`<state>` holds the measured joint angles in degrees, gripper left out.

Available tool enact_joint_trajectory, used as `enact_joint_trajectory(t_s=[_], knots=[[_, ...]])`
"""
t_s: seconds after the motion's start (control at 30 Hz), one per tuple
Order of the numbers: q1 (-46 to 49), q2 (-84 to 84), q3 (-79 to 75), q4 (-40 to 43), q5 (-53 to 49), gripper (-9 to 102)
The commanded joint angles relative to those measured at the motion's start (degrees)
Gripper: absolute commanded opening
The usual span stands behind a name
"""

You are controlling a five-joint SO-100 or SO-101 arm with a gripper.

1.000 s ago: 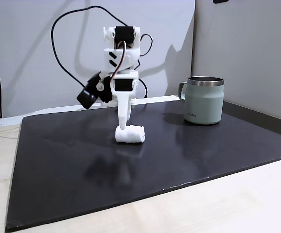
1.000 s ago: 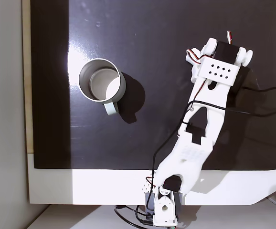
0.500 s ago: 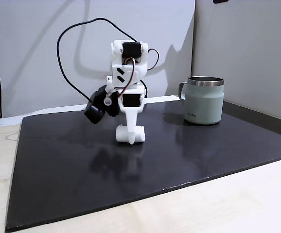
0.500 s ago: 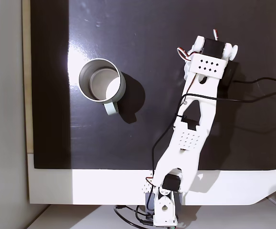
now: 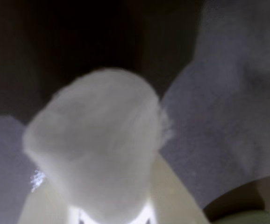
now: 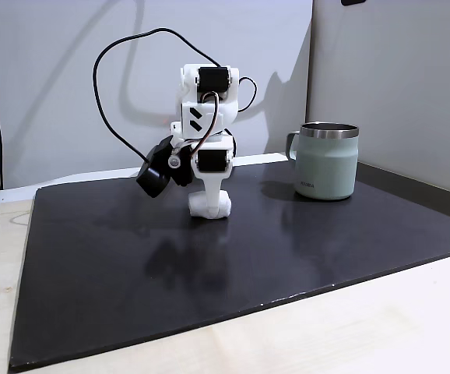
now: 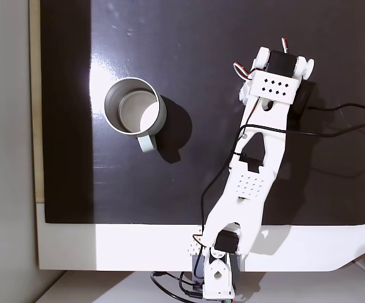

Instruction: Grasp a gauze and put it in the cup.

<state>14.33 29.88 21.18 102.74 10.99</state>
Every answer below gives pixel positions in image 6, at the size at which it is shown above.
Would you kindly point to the black camera box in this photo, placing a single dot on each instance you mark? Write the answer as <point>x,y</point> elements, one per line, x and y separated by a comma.
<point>153,179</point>

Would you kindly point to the pale green steel-rimmed mug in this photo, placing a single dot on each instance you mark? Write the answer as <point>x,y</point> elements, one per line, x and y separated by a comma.
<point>326,167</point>

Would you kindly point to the white gauze roll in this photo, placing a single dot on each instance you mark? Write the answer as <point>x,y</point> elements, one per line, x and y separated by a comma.
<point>195,206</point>

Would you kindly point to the black wall fixture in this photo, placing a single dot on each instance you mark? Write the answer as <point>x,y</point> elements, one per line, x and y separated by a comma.
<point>353,2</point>

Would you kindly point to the black table mat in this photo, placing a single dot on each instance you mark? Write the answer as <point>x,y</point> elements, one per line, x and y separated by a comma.
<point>131,272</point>

